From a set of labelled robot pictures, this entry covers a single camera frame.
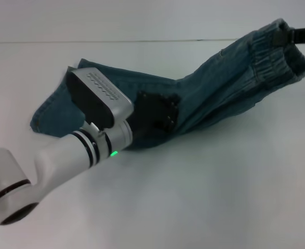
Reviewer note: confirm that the white and silver left arm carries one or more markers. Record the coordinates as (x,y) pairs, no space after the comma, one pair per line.
(51,166)

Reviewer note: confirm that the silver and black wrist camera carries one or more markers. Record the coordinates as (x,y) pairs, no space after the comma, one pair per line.
(95,98)

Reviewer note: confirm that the blue denim shorts with print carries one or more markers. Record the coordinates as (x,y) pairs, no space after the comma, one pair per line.
(219,90)

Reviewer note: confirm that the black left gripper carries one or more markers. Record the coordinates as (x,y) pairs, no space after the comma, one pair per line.
(154,111)

